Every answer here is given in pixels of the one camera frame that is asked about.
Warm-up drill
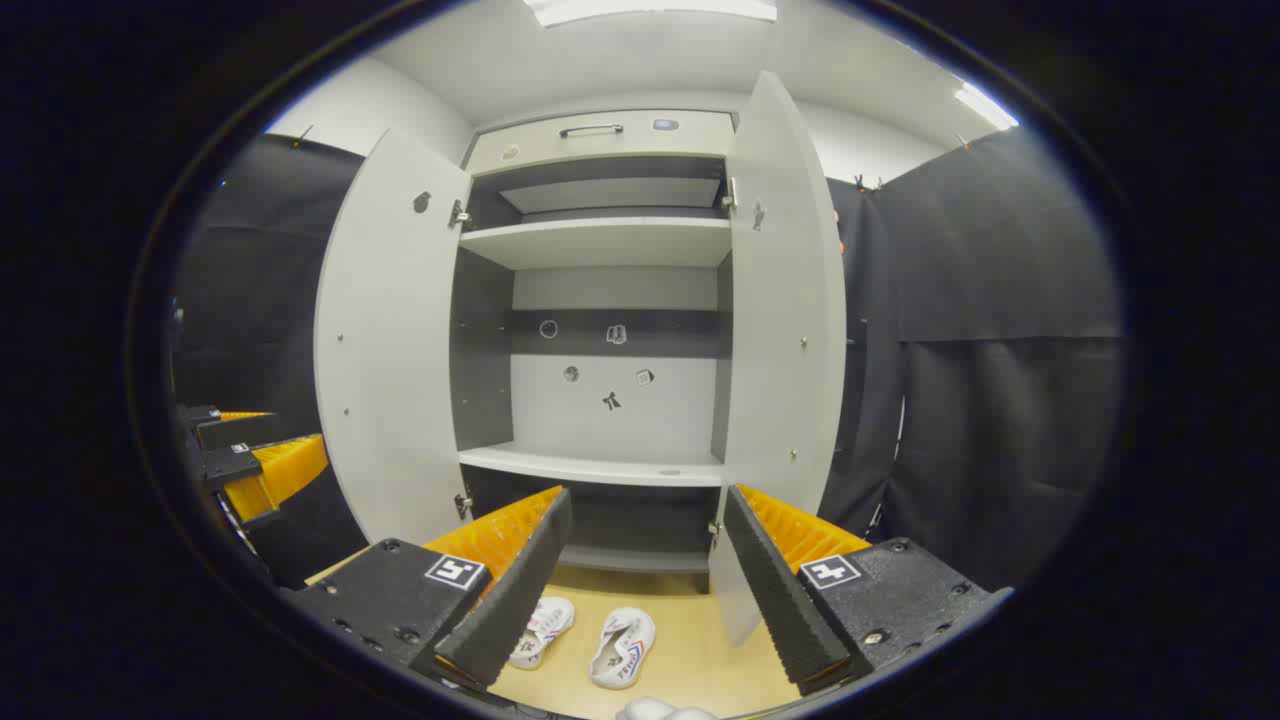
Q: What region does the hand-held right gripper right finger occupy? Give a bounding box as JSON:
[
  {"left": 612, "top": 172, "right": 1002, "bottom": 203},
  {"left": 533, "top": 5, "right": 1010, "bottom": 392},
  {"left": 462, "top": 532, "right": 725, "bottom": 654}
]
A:
[{"left": 722, "top": 484, "right": 1013, "bottom": 698}]

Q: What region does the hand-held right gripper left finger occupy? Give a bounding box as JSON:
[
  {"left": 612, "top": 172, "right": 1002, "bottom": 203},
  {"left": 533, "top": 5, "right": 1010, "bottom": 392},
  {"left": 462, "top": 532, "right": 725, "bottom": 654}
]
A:
[{"left": 285, "top": 487, "right": 574, "bottom": 691}]

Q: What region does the black backdrop cloth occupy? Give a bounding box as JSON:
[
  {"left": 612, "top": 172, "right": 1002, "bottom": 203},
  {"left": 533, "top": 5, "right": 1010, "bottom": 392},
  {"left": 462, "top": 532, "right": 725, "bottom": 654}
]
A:
[{"left": 170, "top": 125, "right": 1126, "bottom": 591}]

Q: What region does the light grey cabinet drawer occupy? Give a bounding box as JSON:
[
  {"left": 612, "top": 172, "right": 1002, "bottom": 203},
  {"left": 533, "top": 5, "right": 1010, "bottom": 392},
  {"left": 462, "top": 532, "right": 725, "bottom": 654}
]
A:
[{"left": 465, "top": 109, "right": 737, "bottom": 177}]

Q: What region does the light grey cabinet door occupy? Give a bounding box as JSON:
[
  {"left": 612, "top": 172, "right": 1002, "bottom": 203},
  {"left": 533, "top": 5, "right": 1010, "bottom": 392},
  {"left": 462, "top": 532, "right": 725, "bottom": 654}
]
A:
[
  {"left": 708, "top": 70, "right": 849, "bottom": 649},
  {"left": 314, "top": 128, "right": 473, "bottom": 549}
]

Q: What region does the ceiling light panel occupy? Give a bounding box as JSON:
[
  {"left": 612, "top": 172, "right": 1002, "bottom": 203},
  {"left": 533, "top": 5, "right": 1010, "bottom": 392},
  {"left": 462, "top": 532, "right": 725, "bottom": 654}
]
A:
[
  {"left": 525, "top": 0, "right": 779, "bottom": 27},
  {"left": 952, "top": 80, "right": 1019, "bottom": 131}
]

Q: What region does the white sneaker shoe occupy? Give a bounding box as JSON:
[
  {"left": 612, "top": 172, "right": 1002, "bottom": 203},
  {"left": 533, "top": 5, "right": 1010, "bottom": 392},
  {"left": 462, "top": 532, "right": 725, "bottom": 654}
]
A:
[
  {"left": 588, "top": 607, "right": 657, "bottom": 691},
  {"left": 507, "top": 596, "right": 577, "bottom": 671}
]

